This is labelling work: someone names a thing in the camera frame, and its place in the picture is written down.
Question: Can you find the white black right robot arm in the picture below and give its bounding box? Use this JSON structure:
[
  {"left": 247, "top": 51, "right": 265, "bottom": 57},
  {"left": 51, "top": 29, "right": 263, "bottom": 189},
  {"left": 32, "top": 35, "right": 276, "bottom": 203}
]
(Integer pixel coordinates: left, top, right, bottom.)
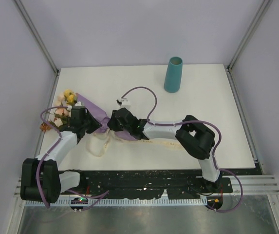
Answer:
[{"left": 108, "top": 108, "right": 222, "bottom": 192}]

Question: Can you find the aluminium frame post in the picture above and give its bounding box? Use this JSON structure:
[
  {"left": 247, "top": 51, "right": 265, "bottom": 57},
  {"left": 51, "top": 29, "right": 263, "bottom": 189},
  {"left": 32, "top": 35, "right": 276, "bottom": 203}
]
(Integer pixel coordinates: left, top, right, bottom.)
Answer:
[
  {"left": 226, "top": 0, "right": 273, "bottom": 73},
  {"left": 12, "top": 0, "right": 59, "bottom": 76}
]

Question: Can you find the cream printed ribbon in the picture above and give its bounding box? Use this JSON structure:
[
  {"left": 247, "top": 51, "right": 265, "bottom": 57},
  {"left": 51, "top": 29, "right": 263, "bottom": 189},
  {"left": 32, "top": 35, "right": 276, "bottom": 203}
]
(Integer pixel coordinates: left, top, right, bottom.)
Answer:
[{"left": 85, "top": 129, "right": 183, "bottom": 157}]

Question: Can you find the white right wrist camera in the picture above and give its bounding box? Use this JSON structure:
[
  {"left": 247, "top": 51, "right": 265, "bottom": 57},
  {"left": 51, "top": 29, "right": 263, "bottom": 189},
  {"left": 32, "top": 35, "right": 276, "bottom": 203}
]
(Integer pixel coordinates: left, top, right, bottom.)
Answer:
[{"left": 116, "top": 98, "right": 131, "bottom": 110}]

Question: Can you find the purple wrapping paper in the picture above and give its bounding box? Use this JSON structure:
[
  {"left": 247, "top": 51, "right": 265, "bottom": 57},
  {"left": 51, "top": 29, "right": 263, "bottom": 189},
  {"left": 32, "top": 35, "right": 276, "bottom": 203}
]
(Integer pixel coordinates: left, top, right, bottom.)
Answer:
[{"left": 76, "top": 93, "right": 137, "bottom": 141}]

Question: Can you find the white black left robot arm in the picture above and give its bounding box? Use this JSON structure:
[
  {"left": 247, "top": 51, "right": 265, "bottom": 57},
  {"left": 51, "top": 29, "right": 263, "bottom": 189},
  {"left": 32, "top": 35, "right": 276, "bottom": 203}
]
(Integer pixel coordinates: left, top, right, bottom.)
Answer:
[{"left": 20, "top": 106, "right": 102, "bottom": 207}]

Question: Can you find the left aluminium frame post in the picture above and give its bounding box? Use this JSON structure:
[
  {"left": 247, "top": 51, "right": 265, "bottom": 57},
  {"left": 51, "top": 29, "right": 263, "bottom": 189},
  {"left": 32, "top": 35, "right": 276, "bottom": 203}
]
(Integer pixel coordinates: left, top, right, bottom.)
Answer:
[{"left": 12, "top": 0, "right": 59, "bottom": 76}]

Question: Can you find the white slotted cable duct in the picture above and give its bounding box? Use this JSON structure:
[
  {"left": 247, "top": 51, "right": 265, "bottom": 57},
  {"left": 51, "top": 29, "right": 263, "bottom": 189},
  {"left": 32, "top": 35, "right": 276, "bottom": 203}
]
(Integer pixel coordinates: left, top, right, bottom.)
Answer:
[{"left": 23, "top": 197, "right": 208, "bottom": 207}]

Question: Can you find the right aluminium frame post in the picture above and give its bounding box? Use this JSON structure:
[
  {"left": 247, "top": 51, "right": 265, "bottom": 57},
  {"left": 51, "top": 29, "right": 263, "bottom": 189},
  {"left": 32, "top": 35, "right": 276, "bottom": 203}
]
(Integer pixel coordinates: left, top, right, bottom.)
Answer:
[{"left": 226, "top": 0, "right": 273, "bottom": 73}]

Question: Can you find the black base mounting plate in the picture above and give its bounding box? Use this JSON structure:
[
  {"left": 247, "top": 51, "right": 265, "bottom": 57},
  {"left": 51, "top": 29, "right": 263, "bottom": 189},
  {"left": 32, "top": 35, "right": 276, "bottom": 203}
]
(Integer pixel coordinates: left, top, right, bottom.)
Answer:
[{"left": 71, "top": 170, "right": 233, "bottom": 200}]

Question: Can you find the artificial flower bunch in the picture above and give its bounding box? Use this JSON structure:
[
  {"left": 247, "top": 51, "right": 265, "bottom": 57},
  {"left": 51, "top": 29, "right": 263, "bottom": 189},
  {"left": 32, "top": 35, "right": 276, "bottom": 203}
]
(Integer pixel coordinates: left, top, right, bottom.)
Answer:
[{"left": 39, "top": 89, "right": 78, "bottom": 133}]

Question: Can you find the teal ceramic vase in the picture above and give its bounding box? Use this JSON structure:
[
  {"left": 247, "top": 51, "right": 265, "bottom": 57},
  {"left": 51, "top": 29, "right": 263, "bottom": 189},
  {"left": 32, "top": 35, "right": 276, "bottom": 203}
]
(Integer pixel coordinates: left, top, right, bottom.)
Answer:
[{"left": 164, "top": 57, "right": 183, "bottom": 93}]

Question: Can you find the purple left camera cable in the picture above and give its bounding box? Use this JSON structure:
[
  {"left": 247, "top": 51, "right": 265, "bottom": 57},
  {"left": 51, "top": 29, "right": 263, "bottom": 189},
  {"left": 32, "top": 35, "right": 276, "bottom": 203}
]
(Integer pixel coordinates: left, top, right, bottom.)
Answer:
[{"left": 39, "top": 106, "right": 73, "bottom": 209}]

